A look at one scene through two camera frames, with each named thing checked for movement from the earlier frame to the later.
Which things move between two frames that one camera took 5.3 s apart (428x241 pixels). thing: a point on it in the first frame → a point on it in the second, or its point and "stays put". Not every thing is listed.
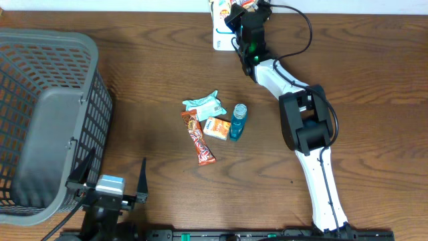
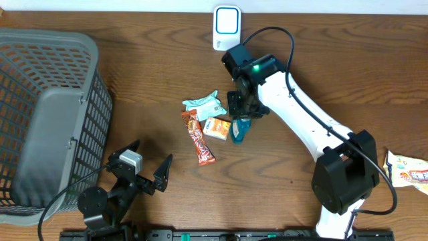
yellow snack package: (224, 6) → (406, 171)
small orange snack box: (217, 128) stays put
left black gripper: (74, 179) → (161, 180)
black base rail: (351, 234) stays put
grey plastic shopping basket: (55, 112) stays put
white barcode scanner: (223, 35) stays put
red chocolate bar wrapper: (204, 154) stays put
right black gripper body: (242, 46) → (241, 106)
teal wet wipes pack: (207, 106) stays put
